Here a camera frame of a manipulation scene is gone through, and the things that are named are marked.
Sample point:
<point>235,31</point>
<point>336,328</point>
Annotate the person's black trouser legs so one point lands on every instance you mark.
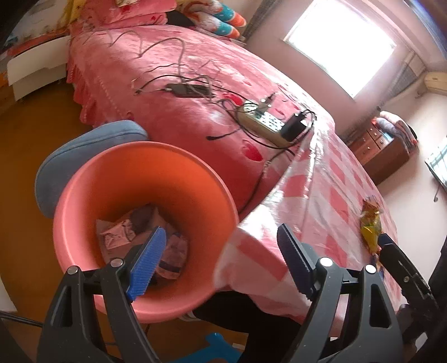
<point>244,324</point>

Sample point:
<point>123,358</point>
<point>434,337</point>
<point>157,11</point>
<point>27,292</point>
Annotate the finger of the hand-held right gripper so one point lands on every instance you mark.
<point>379,267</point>
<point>387,241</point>

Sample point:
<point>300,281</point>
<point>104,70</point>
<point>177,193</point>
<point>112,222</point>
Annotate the white wall air conditioner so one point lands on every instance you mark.
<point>436,82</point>

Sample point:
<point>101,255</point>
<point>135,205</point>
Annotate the white printed plastic package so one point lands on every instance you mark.
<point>113,234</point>

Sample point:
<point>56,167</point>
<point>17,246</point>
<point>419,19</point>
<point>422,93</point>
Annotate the grey curtain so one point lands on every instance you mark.
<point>405,82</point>

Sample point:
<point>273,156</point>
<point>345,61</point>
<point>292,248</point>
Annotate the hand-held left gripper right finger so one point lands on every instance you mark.
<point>296,265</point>

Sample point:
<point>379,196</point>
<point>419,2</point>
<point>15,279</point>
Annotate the black flat device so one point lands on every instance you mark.
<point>188,90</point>

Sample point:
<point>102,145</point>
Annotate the barred side window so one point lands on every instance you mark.
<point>438,165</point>

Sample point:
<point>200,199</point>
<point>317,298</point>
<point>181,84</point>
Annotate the orange plastic trash bin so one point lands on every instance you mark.
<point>146,181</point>

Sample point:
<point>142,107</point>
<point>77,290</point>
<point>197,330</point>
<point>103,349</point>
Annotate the wrappers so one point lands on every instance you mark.
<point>173,254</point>

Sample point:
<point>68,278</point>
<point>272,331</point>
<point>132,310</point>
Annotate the brown wooden dresser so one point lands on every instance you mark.
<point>380,153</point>

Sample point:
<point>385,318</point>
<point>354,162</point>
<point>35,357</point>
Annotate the blue plastic stool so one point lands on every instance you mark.
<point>209,350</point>

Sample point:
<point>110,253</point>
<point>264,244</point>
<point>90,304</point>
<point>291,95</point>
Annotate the colourful rolled quilt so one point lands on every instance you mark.
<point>216,17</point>

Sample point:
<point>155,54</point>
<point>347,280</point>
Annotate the yellow snack wrapper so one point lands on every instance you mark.
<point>372,227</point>

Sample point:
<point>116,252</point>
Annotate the bright window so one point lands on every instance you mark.
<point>340,42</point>

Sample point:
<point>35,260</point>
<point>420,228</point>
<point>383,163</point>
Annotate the blue cushioned chair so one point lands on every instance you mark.
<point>66,157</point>

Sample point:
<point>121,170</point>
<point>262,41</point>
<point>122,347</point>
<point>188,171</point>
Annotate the beige power strip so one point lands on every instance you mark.
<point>258,120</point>

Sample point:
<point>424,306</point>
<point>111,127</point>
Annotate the folded pink blanket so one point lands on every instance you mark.
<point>129,10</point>

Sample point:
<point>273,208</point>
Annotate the black power adapter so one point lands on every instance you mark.
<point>295,126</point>

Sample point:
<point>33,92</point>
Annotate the black cloth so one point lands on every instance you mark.
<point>180,21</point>

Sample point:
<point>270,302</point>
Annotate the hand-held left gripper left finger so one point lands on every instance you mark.
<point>146,267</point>

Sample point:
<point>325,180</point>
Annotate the red checked plastic tablecloth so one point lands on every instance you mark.
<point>314,195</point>

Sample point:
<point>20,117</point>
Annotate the bed with pink bedspread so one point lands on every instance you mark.
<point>150,62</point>

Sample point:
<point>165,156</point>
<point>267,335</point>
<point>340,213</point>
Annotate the clothes pile on dresser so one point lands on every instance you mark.
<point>398,127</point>

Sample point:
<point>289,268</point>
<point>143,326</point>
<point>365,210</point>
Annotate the white low cabinet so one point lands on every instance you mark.
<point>38,66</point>

